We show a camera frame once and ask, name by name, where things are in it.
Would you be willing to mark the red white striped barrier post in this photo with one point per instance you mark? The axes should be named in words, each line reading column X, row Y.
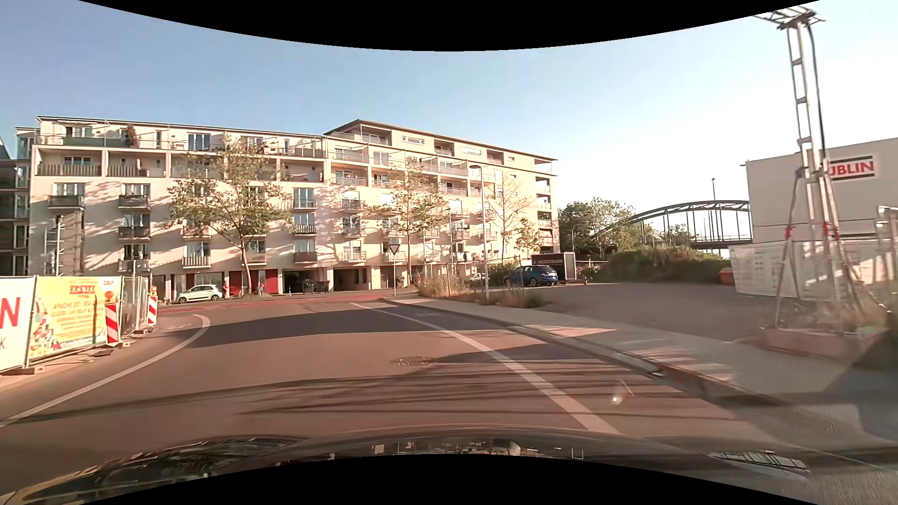
column 152, row 308
column 111, row 319

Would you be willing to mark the green bushes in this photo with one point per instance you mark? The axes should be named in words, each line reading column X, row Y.
column 659, row 265

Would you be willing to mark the grey building with balconies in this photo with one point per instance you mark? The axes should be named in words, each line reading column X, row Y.
column 12, row 210

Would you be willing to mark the green trees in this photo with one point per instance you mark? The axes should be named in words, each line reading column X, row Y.
column 596, row 224

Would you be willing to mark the car's own bonnet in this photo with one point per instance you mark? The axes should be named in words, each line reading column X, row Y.
column 435, row 449

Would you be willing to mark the metal lattice mast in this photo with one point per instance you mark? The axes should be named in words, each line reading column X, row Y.
column 814, row 161

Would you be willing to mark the blue car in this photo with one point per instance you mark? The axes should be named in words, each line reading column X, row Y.
column 533, row 276

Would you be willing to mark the dark billboard container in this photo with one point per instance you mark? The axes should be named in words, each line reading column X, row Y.
column 554, row 265

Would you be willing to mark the tree with sparse leaves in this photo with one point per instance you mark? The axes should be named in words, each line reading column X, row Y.
column 228, row 200
column 410, row 207

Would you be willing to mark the beige apartment building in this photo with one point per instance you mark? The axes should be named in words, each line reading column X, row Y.
column 309, row 203

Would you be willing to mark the lamp post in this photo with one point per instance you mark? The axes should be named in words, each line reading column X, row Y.
column 484, row 231

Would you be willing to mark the white container building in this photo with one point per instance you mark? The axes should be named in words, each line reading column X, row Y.
column 835, row 189

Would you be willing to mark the thin bare tree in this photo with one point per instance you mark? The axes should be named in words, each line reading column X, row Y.
column 506, row 210

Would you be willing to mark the white car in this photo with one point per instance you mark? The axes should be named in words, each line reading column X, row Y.
column 199, row 294

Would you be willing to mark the construction fence with banners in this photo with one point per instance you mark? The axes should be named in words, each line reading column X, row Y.
column 60, row 315

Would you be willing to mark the steel arch bridge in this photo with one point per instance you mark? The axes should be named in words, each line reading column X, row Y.
column 691, row 221

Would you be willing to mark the dry grass verge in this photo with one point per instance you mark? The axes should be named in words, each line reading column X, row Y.
column 484, row 291

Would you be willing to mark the triangular road sign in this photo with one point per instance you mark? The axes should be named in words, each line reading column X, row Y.
column 394, row 266

